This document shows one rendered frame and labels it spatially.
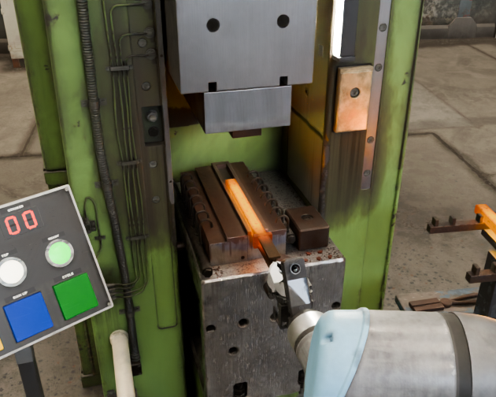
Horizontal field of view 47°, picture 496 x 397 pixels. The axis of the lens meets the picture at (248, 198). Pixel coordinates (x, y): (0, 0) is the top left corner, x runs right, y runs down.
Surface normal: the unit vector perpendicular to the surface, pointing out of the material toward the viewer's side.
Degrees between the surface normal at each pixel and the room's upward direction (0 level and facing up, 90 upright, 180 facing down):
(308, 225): 0
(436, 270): 0
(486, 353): 31
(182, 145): 90
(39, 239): 60
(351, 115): 90
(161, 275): 90
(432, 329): 7
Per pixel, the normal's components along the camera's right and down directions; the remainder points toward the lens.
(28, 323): 0.56, -0.12
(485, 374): 0.14, -0.17
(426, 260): 0.00, -0.88
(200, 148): 0.27, 0.46
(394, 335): -0.01, -0.70
